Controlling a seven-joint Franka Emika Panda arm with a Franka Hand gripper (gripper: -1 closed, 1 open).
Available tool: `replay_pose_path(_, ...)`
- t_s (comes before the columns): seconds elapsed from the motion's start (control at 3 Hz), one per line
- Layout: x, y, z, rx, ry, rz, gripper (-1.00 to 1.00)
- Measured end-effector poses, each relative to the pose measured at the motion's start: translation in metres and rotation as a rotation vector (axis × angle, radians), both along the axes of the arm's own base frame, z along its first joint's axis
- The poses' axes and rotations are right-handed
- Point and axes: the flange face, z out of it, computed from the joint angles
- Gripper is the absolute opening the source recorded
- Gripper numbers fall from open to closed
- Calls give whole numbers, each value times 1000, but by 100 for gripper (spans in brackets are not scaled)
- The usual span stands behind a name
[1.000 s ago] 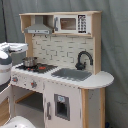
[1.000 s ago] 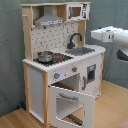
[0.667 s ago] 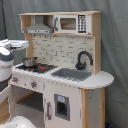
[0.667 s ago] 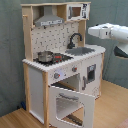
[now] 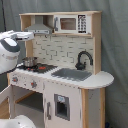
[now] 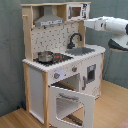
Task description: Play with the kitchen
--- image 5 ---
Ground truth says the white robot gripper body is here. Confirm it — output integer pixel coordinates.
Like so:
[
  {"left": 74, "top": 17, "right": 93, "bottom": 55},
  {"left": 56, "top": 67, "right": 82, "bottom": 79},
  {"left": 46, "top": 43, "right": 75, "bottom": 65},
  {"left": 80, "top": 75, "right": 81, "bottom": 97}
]
[{"left": 16, "top": 32, "right": 34, "bottom": 41}]

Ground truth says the white oven door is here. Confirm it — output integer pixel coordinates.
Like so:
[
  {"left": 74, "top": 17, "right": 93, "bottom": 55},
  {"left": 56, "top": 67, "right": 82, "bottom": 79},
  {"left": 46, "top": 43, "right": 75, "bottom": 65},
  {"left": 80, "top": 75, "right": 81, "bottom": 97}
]
[{"left": 0, "top": 86, "right": 13, "bottom": 119}]

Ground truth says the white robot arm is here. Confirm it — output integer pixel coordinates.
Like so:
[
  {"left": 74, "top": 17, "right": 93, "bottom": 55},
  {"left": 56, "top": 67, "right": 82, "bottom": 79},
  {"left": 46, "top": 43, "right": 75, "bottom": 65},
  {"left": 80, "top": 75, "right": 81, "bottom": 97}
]
[{"left": 0, "top": 30, "right": 36, "bottom": 128}]

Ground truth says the white wooden toy kitchen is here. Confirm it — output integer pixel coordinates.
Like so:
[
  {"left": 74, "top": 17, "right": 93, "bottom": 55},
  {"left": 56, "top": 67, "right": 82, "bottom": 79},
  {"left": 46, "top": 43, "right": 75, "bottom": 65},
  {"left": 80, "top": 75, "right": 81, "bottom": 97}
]
[{"left": 9, "top": 11, "right": 114, "bottom": 128}]

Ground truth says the grey range hood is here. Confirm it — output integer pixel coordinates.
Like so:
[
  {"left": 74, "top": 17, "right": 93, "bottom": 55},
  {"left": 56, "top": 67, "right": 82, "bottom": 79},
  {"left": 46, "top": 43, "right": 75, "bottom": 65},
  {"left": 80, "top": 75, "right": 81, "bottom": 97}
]
[{"left": 26, "top": 16, "right": 52, "bottom": 34}]

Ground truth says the small metal pot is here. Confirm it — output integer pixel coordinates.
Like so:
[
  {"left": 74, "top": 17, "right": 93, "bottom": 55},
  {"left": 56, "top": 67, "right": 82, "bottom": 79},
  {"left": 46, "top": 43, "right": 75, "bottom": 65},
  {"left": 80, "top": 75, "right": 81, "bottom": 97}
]
[{"left": 22, "top": 57, "right": 37, "bottom": 67}]

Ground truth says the black toy stovetop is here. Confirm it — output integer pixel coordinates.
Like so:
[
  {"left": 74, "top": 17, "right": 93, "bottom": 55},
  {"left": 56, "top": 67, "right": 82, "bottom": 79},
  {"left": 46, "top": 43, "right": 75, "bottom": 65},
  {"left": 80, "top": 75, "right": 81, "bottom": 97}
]
[{"left": 18, "top": 63, "right": 55, "bottom": 73}]

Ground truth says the white toy microwave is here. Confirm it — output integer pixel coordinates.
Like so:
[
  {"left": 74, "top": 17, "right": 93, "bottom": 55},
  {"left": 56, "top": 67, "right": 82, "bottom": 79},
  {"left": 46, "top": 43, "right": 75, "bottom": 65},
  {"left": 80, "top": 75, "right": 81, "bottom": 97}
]
[{"left": 54, "top": 14, "right": 91, "bottom": 34}]

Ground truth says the left red stove knob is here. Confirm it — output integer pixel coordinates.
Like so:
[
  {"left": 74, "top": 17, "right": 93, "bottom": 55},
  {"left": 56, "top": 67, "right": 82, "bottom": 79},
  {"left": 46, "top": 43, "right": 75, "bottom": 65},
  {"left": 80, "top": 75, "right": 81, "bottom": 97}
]
[{"left": 12, "top": 77, "right": 18, "bottom": 82}]

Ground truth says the red stove knob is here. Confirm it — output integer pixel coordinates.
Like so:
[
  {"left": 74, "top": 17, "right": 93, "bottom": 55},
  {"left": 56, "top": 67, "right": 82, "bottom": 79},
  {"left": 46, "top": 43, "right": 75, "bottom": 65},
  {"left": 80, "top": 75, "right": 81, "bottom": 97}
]
[
  {"left": 12, "top": 77, "right": 18, "bottom": 82},
  {"left": 31, "top": 81, "right": 37, "bottom": 88}
]

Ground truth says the right red stove knob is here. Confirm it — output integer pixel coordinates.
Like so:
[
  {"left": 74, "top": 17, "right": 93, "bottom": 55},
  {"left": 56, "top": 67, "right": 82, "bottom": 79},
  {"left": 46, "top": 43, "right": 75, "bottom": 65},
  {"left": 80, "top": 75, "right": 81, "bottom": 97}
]
[{"left": 31, "top": 81, "right": 37, "bottom": 88}]

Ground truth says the grey toy sink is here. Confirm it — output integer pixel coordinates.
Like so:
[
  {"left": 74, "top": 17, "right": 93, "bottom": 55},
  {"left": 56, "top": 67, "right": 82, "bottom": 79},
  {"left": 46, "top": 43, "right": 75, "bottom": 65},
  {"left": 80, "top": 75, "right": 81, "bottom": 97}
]
[{"left": 52, "top": 68, "right": 92, "bottom": 81}]

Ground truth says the black toy faucet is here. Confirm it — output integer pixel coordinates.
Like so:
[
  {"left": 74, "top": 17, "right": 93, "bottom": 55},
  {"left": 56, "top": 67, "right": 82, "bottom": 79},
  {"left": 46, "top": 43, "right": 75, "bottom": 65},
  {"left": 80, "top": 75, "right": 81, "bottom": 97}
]
[{"left": 75, "top": 51, "right": 93, "bottom": 70}]

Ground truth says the white cabinet door with dispenser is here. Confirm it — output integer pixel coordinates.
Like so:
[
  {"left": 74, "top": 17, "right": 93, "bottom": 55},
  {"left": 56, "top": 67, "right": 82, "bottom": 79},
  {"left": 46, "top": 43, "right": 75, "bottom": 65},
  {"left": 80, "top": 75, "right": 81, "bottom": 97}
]
[{"left": 44, "top": 82, "right": 82, "bottom": 128}]

